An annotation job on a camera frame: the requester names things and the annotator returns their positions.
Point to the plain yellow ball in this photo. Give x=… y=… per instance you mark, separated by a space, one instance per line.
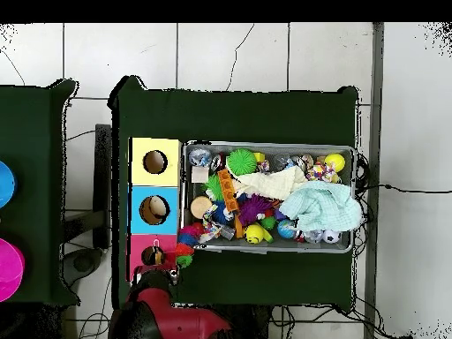
x=334 y=162

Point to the colourful knotted cloth ball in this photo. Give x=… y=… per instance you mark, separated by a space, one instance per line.
x=319 y=173

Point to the blue bowl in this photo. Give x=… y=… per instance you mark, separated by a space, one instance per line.
x=6 y=183

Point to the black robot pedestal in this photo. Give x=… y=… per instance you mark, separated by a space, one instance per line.
x=247 y=325

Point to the dark green side table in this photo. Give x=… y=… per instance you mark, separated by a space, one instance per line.
x=35 y=141

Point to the green spiky ball with eyes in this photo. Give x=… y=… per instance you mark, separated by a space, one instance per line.
x=242 y=161

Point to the light blue waffle cloth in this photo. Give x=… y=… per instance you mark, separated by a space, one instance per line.
x=325 y=208

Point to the purple spiky ball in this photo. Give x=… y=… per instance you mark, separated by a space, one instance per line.
x=252 y=208

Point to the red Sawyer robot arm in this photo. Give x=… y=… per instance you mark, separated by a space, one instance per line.
x=176 y=321

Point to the cream waffle cloth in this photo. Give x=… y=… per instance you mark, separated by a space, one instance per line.
x=272 y=183

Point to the shallow clear mesh bin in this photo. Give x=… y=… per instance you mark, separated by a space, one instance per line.
x=310 y=149

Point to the yellow smiley ball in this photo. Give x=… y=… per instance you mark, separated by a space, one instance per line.
x=255 y=233

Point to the orange plastic grid bar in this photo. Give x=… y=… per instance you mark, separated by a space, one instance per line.
x=227 y=192

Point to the multicolour fuzzy caterpillar toy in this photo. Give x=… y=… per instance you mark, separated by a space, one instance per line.
x=184 y=250

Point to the black chair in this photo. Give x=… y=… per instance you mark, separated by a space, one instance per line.
x=103 y=159

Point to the dark green table cloth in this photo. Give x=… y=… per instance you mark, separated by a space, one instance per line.
x=240 y=116

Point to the pink bowl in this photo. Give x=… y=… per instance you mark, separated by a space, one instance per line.
x=10 y=270

